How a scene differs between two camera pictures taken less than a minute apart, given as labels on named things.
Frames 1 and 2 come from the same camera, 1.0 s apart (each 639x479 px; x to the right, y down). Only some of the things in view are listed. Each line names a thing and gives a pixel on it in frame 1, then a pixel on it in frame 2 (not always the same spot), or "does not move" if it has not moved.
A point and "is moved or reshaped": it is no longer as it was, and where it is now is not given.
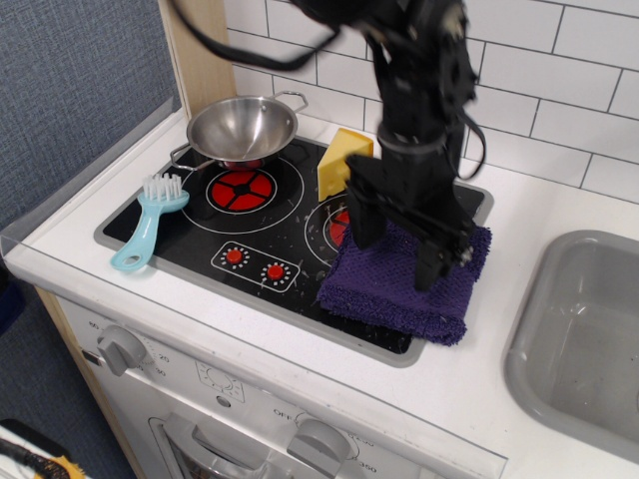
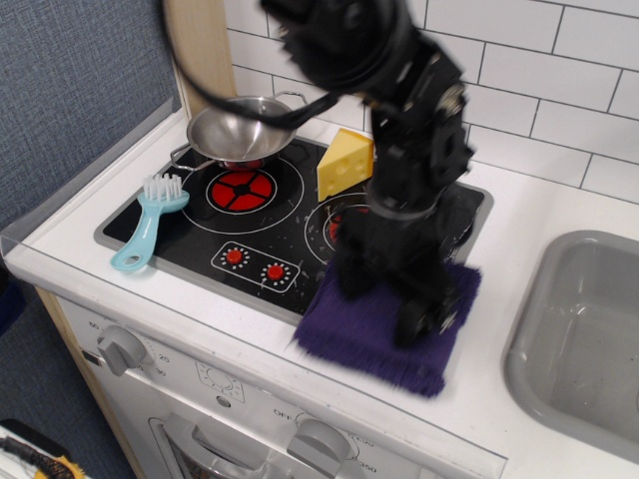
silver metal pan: (240, 132) does not move
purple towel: (380, 283) is moved or reshaped
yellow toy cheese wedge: (333, 174) does not move
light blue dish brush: (162, 193) does not move
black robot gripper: (414, 180) -> (399, 260)
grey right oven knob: (319, 445) does not move
